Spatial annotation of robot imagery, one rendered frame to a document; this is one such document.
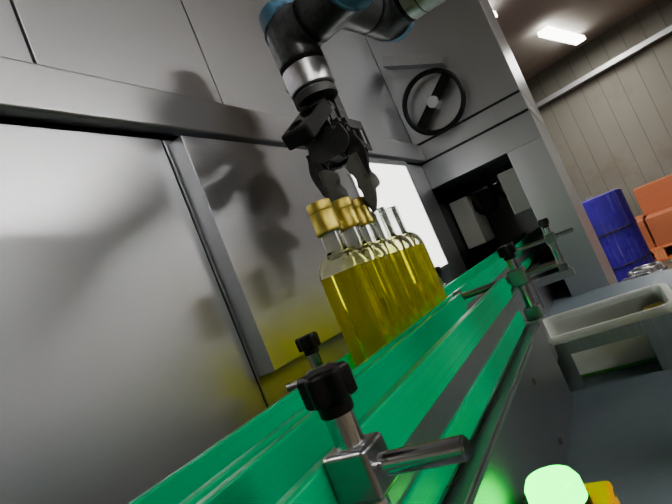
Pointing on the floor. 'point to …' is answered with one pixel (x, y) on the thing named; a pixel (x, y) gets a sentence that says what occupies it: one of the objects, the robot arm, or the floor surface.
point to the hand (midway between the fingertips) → (357, 209)
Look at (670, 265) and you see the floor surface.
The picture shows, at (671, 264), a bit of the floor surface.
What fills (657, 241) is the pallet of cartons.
